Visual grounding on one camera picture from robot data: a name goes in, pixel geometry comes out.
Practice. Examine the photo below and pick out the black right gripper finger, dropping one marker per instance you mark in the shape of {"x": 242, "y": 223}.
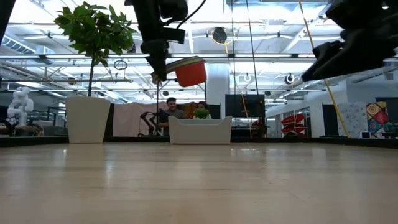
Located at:
{"x": 332, "y": 67}
{"x": 331, "y": 49}

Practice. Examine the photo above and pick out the grey plastic basket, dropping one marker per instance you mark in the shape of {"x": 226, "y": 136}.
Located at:
{"x": 199, "y": 132}

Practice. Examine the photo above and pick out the red shelf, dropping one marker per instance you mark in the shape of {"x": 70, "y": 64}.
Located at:
{"x": 293, "y": 124}

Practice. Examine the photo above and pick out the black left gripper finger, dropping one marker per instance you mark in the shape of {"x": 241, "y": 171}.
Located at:
{"x": 158, "y": 59}

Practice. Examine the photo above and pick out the green bouquet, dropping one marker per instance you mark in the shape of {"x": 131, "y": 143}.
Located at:
{"x": 201, "y": 114}

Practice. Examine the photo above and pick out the red measuring cup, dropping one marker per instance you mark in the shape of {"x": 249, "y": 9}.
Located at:
{"x": 191, "y": 74}

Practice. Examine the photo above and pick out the colourful patchwork quilt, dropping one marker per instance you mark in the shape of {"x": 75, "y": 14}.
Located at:
{"x": 377, "y": 118}

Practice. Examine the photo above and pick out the green leafy plant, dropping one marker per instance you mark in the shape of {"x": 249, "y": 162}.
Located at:
{"x": 96, "y": 31}

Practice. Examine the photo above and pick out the white patterned cloth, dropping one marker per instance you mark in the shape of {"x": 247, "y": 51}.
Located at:
{"x": 353, "y": 115}

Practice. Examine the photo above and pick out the person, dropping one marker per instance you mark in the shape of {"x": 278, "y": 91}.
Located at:
{"x": 202, "y": 104}
{"x": 172, "y": 113}

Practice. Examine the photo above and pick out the white plant pot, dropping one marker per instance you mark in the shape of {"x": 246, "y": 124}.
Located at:
{"x": 88, "y": 119}

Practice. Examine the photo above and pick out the white robot figure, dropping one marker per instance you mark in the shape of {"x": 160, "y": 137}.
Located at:
{"x": 20, "y": 105}

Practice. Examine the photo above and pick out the black table frame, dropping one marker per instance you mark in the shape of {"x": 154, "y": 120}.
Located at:
{"x": 311, "y": 141}

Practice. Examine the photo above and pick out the orange patterned cloth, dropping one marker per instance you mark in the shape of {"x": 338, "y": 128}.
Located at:
{"x": 190, "y": 110}

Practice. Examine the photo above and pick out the white pillar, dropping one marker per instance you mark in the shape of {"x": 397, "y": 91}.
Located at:
{"x": 218, "y": 90}

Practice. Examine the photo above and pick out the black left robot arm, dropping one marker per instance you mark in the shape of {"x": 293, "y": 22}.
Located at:
{"x": 4, "y": 15}

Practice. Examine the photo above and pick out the pink curtain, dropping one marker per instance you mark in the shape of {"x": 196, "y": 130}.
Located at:
{"x": 127, "y": 119}

